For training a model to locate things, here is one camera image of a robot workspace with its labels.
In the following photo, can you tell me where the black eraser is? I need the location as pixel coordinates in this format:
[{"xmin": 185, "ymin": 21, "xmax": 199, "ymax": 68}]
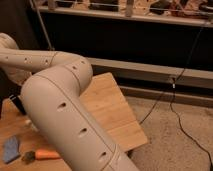
[{"xmin": 9, "ymin": 95, "xmax": 26, "ymax": 115}]

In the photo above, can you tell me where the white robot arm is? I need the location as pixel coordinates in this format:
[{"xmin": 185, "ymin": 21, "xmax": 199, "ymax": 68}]
[{"xmin": 0, "ymin": 33, "xmax": 139, "ymax": 171}]

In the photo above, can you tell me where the orange toy carrot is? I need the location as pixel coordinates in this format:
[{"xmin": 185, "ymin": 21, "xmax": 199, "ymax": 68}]
[{"xmin": 22, "ymin": 149, "xmax": 60, "ymax": 164}]

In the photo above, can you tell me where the blue cloth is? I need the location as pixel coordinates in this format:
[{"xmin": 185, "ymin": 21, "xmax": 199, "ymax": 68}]
[{"xmin": 2, "ymin": 136, "xmax": 20, "ymax": 164}]

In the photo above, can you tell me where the white shelf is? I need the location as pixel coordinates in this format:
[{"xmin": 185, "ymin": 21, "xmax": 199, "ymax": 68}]
[{"xmin": 29, "ymin": 0, "xmax": 213, "ymax": 29}]

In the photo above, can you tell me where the black cable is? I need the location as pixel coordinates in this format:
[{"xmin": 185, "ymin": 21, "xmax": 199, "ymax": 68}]
[{"xmin": 138, "ymin": 24, "xmax": 213, "ymax": 164}]

